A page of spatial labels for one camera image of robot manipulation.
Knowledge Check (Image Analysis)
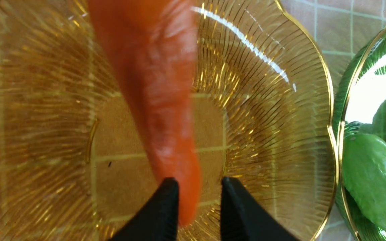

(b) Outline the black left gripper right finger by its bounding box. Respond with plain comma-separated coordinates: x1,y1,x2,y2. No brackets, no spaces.
220,177,298,241

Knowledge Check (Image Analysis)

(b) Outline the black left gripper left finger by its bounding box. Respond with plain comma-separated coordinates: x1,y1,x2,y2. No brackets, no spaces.
109,177,179,241

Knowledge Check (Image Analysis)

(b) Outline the green gourd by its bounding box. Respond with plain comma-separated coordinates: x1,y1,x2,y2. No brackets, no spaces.
342,133,386,234

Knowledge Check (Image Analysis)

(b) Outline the orange carrot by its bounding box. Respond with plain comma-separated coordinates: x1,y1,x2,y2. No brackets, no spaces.
87,0,202,226

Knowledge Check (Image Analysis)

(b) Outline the amber ribbed glass plate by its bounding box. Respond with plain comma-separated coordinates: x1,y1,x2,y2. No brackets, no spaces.
0,0,339,241

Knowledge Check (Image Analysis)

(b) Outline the green ribbed glass plate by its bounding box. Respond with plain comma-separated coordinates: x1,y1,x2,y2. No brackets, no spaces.
333,26,386,241

